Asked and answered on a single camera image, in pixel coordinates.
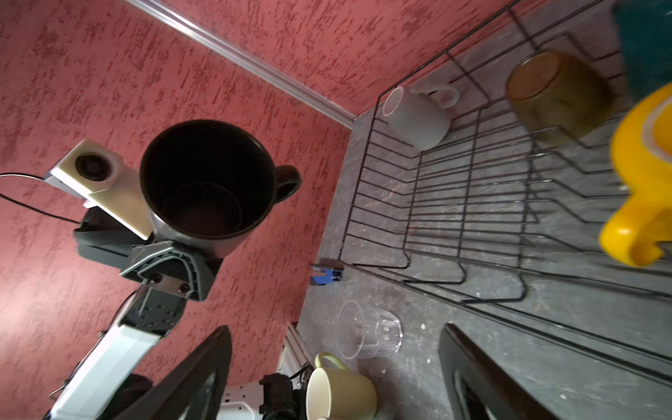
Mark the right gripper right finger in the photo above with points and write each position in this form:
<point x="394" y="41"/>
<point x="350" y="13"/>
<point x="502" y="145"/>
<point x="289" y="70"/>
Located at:
<point x="477" y="387"/>

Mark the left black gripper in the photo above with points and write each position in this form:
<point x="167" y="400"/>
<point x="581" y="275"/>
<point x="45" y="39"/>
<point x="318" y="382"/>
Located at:
<point x="169" y="267"/>

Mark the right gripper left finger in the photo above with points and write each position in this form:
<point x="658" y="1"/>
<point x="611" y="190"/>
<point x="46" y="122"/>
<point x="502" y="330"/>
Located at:
<point x="194" y="389"/>

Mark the black mug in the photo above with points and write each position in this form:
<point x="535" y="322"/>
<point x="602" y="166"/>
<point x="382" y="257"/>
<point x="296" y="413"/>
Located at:
<point x="209" y="185"/>

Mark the grey white mug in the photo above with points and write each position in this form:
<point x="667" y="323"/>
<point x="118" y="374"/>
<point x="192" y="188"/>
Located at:
<point x="419" y="116"/>

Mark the yellow mug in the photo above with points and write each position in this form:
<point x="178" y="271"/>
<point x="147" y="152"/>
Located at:
<point x="641" y="154"/>

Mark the olive green glass cup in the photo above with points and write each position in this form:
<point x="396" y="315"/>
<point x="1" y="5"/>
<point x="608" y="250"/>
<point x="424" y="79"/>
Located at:
<point x="558" y="97"/>

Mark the dark green mug white inside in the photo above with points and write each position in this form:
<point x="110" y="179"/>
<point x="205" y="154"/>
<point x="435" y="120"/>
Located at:
<point x="644" y="29"/>

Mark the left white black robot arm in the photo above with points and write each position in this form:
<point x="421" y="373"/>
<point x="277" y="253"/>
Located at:
<point x="105" y="385"/>

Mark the clear glass cup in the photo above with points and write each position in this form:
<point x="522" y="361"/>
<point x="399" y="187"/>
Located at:
<point x="365" y="332"/>

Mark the cream light green mug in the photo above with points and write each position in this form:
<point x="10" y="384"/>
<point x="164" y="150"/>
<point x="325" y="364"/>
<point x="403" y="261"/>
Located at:
<point x="335" y="391"/>

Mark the blue black crimping tool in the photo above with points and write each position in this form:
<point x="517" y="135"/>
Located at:
<point x="326" y="271"/>

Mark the aluminium rail frame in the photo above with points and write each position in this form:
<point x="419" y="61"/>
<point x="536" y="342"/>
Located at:
<point x="294" y="354"/>

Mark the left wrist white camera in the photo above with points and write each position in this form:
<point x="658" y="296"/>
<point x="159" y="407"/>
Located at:
<point x="95" y="174"/>

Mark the black wire dish rack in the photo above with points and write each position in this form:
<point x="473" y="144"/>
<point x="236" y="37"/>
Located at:
<point x="502" y="221"/>

